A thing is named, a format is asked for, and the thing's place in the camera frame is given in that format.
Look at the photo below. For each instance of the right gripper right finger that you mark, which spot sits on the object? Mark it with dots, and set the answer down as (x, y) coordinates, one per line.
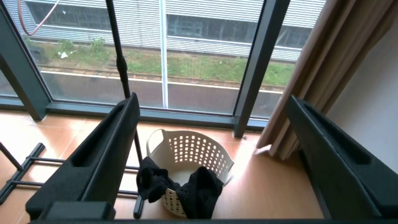
(348, 186)

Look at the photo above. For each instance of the beige curtain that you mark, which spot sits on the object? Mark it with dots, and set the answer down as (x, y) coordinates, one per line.
(326, 62)

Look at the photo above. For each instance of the white laundry basket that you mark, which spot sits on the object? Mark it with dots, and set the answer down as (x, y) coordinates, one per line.
(192, 146)

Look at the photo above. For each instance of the black clothes rack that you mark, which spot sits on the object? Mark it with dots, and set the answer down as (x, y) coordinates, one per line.
(122, 65)

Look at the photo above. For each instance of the black garment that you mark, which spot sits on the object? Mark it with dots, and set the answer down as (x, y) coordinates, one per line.
(152, 183)

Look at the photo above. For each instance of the black shorts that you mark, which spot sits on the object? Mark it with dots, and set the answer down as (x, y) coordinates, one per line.
(199, 196)

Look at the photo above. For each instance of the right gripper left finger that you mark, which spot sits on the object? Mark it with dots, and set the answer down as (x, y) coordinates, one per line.
(93, 174)

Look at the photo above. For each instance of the pink clothes hanger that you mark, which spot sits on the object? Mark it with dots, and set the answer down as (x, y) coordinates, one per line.
(31, 33)

